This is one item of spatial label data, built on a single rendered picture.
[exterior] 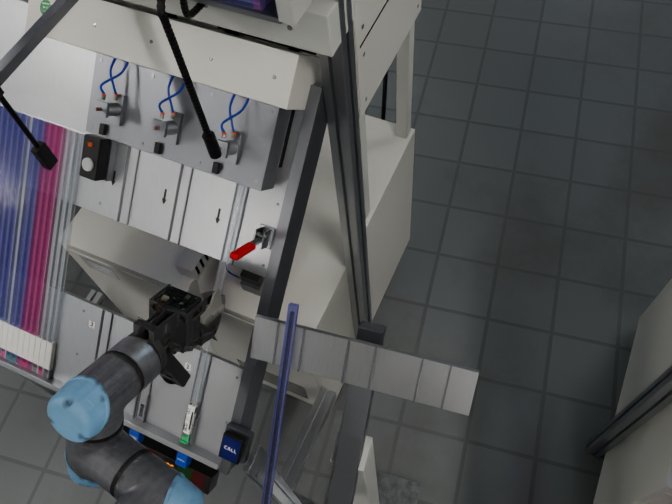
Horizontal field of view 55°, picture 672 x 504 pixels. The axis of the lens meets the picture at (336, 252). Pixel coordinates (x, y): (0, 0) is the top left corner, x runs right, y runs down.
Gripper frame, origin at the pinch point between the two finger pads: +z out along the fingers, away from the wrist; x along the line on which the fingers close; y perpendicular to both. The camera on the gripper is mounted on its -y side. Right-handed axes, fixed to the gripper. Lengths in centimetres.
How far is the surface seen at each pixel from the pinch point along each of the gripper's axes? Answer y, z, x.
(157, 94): 32.3, 3.6, 15.2
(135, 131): 25.7, 1.9, 18.1
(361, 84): 35.2, 28.7, -10.0
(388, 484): -79, 48, -33
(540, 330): -47, 101, -59
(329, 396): -48, 39, -13
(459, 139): -13, 156, -10
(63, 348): -22.3, -4.4, 30.9
